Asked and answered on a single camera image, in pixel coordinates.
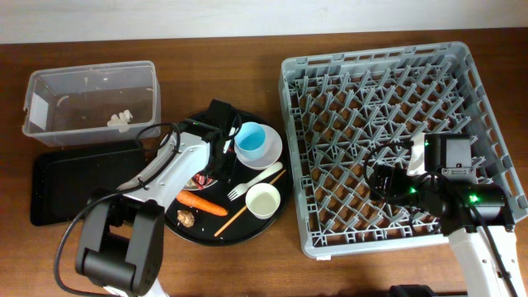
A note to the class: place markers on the pale pink bowl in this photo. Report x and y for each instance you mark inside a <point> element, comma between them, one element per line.
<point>269,150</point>

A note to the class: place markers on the orange carrot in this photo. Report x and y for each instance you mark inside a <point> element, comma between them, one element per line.
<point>191,200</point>

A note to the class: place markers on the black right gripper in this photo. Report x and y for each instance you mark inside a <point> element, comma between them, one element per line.
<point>395,176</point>

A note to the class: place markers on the white plastic fork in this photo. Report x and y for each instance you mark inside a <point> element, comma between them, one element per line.
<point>242,188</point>

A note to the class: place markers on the grey dishwasher rack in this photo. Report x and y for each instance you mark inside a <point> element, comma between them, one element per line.
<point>341,109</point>

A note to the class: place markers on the clear plastic waste bin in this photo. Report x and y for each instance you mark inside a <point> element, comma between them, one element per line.
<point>71,106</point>

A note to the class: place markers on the wooden chopstick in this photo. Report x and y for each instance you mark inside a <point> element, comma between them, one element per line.
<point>244,208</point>

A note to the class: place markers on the white paper cup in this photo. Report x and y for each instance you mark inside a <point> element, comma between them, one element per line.
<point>263,200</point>

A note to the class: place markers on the black rectangular tray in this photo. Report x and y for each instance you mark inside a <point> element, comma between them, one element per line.
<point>64,181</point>

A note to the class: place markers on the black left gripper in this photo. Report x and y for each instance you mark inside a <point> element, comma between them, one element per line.
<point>227,172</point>

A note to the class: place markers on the round black serving tray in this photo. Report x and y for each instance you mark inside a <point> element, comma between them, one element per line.
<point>246,226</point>

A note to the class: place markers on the brown ginger piece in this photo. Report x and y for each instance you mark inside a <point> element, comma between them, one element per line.
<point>185,218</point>

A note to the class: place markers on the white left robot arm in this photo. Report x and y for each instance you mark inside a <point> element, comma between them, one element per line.
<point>121,245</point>

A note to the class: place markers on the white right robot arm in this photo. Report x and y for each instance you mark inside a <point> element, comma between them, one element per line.
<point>474,217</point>

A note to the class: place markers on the light blue plastic cup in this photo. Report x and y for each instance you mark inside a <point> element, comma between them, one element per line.
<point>250,140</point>

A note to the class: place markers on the red snack wrapper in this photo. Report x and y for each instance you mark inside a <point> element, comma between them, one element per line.
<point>200,182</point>

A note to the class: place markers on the grey plate with food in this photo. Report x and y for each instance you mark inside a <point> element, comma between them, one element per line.
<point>189,187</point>

